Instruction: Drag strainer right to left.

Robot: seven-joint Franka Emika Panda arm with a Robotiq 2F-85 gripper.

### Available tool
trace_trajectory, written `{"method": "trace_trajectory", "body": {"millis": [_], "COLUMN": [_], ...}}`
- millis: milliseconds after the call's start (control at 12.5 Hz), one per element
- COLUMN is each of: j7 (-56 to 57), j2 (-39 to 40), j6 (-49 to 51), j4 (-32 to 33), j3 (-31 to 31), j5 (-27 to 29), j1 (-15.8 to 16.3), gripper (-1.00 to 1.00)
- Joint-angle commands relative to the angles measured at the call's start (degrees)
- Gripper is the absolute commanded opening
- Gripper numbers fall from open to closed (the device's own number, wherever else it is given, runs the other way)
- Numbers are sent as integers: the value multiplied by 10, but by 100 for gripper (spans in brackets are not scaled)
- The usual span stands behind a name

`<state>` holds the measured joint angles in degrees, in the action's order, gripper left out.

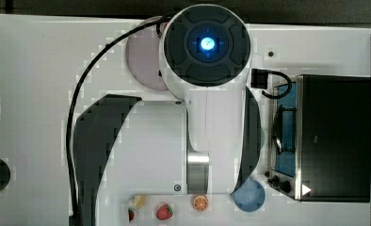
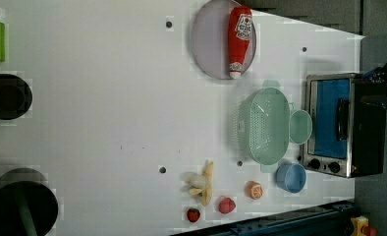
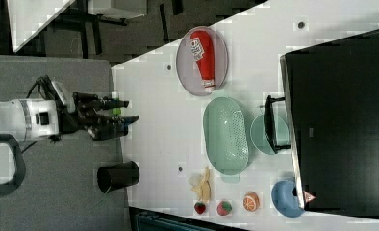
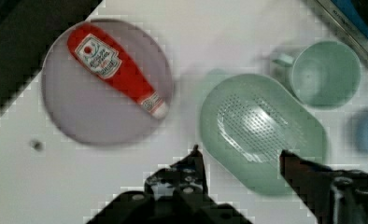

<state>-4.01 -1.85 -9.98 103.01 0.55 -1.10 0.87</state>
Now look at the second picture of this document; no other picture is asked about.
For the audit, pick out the mint green plastic strainer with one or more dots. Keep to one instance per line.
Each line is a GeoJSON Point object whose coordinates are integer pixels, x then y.
{"type": "Point", "coordinates": [261, 122]}

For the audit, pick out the plush peeled banana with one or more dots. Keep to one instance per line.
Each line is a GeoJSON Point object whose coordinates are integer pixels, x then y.
{"type": "Point", "coordinates": [199, 185]}

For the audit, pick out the grey round plate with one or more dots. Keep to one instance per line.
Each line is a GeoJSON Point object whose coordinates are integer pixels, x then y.
{"type": "Point", "coordinates": [209, 39]}

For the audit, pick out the plush orange half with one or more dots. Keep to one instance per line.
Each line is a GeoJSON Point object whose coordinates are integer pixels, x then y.
{"type": "Point", "coordinates": [254, 190]}

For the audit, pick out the red plush strawberry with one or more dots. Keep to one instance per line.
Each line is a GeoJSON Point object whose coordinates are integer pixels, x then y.
{"type": "Point", "coordinates": [193, 215]}

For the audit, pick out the red plush ketchup bottle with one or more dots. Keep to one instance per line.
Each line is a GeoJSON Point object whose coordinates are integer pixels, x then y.
{"type": "Point", "coordinates": [239, 35]}

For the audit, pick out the blue cup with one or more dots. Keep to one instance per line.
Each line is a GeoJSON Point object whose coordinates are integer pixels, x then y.
{"type": "Point", "coordinates": [291, 177]}

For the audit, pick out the black toaster oven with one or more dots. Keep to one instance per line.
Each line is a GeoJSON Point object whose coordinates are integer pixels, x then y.
{"type": "Point", "coordinates": [348, 134]}

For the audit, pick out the black round base upper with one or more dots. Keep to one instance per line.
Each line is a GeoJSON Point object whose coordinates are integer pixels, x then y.
{"type": "Point", "coordinates": [15, 97]}

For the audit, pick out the black round base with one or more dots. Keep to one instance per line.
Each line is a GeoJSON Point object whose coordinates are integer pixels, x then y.
{"type": "Point", "coordinates": [15, 97]}
{"type": "Point", "coordinates": [28, 207]}

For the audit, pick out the black round base lower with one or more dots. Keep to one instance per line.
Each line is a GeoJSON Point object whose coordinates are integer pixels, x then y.
{"type": "Point", "coordinates": [28, 207]}

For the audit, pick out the blue metal frame rail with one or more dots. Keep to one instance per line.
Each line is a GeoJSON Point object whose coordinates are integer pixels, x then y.
{"type": "Point", "coordinates": [325, 220]}

